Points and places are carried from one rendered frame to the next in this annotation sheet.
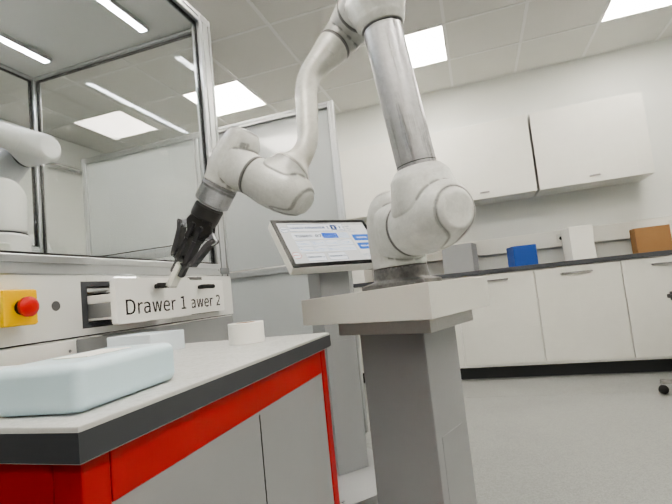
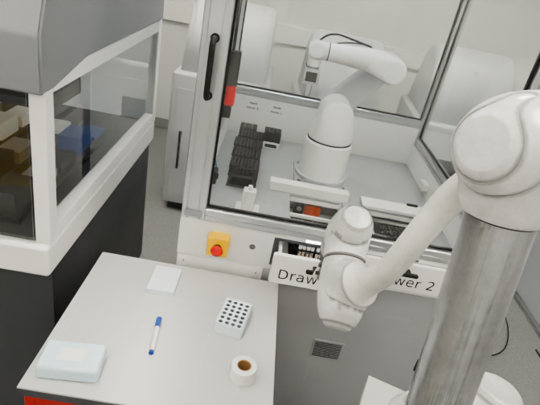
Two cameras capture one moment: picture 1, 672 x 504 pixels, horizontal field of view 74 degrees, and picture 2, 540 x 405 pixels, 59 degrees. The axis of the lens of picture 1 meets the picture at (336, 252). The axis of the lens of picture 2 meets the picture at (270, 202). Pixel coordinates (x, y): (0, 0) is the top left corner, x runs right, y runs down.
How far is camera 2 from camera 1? 1.28 m
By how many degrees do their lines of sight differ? 75
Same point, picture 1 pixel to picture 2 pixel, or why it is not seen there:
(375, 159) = not seen: outside the picture
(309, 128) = (386, 262)
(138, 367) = (67, 374)
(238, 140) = (335, 227)
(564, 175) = not seen: outside the picture
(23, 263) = (236, 218)
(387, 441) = not seen: outside the picture
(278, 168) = (328, 282)
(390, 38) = (462, 250)
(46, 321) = (243, 253)
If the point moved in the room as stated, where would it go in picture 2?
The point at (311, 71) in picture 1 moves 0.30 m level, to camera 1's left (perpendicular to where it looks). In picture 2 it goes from (450, 190) to (381, 131)
